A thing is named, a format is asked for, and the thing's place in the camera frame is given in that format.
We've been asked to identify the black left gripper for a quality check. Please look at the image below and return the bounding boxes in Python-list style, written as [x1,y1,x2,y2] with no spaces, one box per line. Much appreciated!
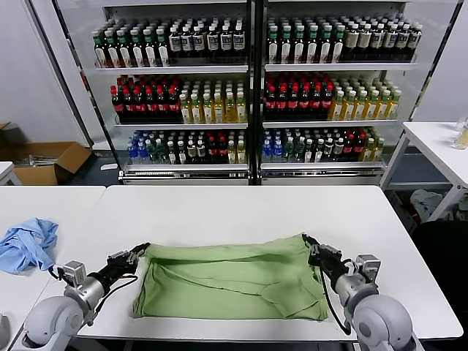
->
[95,242,152,292]

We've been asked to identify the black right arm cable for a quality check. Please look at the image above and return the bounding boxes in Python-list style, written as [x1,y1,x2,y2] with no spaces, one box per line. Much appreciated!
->
[317,257,355,336]

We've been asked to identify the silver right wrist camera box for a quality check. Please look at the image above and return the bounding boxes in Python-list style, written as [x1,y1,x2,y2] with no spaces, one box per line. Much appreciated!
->
[354,254,381,284]

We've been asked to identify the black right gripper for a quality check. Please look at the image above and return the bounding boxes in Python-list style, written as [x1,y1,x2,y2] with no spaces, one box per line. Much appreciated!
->
[301,234,350,284]

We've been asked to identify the crumpled light blue shirt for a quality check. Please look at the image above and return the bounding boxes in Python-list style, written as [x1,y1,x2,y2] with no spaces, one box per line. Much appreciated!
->
[0,218,59,274]

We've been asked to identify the white drinks shelf cabinet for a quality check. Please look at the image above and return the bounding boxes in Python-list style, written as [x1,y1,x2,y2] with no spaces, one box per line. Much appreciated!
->
[93,0,259,186]
[255,0,420,187]

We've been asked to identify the white side table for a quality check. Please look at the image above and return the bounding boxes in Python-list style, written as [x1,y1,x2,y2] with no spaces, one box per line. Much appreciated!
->
[380,121,468,242]

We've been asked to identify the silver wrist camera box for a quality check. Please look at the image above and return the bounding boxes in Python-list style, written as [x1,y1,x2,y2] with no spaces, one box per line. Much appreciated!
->
[354,254,381,284]
[61,260,88,290]

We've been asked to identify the clear plastic cup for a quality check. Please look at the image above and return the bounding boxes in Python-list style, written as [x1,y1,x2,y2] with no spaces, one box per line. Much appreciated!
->
[452,116,468,151]

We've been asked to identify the small white cabinet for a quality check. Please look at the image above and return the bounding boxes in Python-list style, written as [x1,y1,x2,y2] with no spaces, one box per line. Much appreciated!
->
[0,162,22,186]

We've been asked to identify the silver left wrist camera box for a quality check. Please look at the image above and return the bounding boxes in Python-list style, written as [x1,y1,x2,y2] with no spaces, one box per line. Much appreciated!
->
[61,260,88,290]

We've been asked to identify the pile of grey clothes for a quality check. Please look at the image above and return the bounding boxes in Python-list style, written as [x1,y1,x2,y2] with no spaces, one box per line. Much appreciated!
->
[409,189,468,228]

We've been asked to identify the light green t-shirt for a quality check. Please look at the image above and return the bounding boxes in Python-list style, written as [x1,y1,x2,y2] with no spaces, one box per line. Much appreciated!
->
[131,233,328,322]

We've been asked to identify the white-cap bottle beige label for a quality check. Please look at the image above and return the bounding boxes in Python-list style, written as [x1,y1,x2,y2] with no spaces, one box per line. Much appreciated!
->
[358,23,372,59]
[345,23,361,59]

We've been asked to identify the bundle of metal rails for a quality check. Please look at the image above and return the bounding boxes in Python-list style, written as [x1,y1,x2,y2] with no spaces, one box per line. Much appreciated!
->
[28,154,59,165]

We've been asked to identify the open brown cardboard box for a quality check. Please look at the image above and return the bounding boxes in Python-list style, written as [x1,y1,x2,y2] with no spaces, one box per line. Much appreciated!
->
[12,141,93,186]

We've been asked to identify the white-cap bottle grey label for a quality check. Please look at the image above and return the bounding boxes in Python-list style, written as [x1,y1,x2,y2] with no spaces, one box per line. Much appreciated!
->
[409,26,423,59]
[396,26,411,61]
[370,24,385,60]
[383,25,399,61]

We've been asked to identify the white-cap dark drink bottle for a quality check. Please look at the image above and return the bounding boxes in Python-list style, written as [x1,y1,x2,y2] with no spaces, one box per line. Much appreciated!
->
[233,23,246,57]
[219,23,233,58]
[192,25,205,58]
[206,24,220,58]
[181,25,194,58]
[169,26,183,58]

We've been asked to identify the green-cap tea bottle white label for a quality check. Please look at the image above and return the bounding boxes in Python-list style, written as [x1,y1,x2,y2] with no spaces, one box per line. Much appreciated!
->
[156,27,171,68]
[130,29,146,69]
[117,29,133,69]
[143,28,159,68]
[279,28,293,64]
[292,28,306,65]
[93,31,109,69]
[331,27,346,64]
[266,28,280,64]
[306,28,320,65]
[105,30,121,69]
[319,28,333,65]

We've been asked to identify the open glass cabinet door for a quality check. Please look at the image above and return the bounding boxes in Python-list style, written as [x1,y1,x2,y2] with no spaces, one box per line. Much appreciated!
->
[378,0,468,189]
[25,0,125,180]

